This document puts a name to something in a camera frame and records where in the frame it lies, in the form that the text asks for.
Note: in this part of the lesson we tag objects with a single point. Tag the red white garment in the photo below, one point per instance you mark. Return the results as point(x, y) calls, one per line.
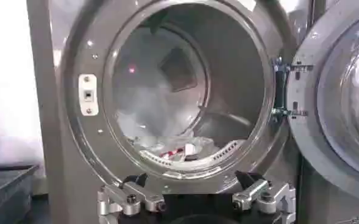
point(179, 150)

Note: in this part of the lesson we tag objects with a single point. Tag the white door latch plate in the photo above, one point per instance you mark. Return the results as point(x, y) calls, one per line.
point(88, 95)

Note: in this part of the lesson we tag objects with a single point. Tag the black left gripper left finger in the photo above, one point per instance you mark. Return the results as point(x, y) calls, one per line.
point(127, 194)

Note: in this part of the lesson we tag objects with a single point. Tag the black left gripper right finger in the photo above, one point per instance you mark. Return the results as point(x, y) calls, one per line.
point(258, 194)

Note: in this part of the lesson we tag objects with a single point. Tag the metal door hinge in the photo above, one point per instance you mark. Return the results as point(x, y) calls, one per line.
point(281, 91)

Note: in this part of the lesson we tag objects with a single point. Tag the dark grey laundry basket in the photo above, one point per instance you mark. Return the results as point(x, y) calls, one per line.
point(5, 194)

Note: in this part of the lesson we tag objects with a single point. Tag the grey dryer machine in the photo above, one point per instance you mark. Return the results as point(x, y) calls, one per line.
point(167, 97)

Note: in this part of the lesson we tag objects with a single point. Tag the round glass dryer door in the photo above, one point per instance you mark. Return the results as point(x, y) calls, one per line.
point(337, 100)

